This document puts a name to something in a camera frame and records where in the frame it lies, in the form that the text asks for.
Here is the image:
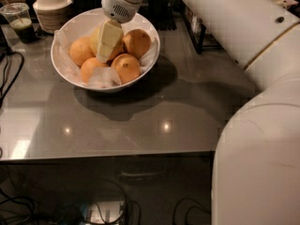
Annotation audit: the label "plastic cup green drink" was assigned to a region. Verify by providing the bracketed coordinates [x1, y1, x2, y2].
[0, 3, 37, 43]

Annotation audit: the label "right back orange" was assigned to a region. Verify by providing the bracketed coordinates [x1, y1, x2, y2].
[123, 29, 152, 59]

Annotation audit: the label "black cables under table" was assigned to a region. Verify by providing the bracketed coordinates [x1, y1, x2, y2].
[0, 178, 214, 225]

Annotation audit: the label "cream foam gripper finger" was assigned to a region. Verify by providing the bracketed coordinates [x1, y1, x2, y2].
[97, 20, 124, 63]

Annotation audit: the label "white paper bowl liner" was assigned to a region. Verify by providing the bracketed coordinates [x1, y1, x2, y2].
[52, 7, 159, 90]

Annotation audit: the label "dark ribbed container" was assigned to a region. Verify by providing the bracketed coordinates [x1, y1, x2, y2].
[148, 0, 176, 31]

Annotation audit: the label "stack of paper bowls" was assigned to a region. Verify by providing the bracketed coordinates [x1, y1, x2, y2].
[33, 0, 72, 34]

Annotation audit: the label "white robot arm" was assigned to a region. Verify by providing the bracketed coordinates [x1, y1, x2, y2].
[182, 0, 300, 225]

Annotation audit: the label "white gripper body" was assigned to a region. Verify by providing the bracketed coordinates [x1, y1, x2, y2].
[101, 0, 143, 23]

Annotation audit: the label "black cable on table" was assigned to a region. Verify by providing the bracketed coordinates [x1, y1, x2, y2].
[0, 45, 25, 108]

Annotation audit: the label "white ceramic bowl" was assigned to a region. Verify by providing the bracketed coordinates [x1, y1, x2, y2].
[50, 7, 161, 94]

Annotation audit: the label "front right orange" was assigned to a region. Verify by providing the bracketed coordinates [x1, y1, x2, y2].
[111, 53, 142, 84]

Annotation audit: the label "black wire snack basket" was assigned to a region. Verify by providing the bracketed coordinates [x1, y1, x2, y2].
[181, 6, 222, 53]

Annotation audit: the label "front left orange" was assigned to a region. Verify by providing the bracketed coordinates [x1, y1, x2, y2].
[81, 57, 108, 83]

